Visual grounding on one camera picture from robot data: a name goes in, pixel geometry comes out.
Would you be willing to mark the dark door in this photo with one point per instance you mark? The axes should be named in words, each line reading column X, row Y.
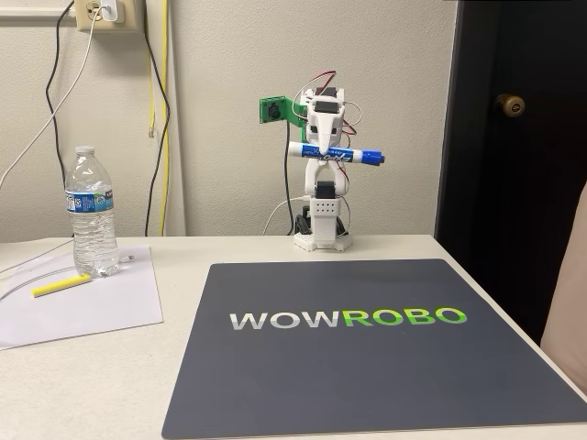
column 504, row 206

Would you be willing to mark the blue Expo dry-erase marker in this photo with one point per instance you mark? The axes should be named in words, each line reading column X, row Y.
column 362, row 157

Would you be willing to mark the beige wall outlet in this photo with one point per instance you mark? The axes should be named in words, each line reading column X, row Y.
column 86, row 19

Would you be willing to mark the dark grey WOWROBO mat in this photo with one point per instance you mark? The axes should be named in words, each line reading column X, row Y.
column 321, row 376

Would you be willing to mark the clear plastic water bottle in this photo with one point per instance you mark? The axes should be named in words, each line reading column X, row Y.
column 91, row 229

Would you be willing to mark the yellow stick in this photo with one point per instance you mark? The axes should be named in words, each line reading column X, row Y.
column 59, row 285

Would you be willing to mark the brass door knob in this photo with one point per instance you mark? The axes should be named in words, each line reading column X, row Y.
column 509, row 105

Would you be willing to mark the white charger plug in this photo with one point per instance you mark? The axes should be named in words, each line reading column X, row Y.
column 114, row 11

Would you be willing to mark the white paper sheet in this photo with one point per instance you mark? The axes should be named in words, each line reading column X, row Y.
column 91, row 316

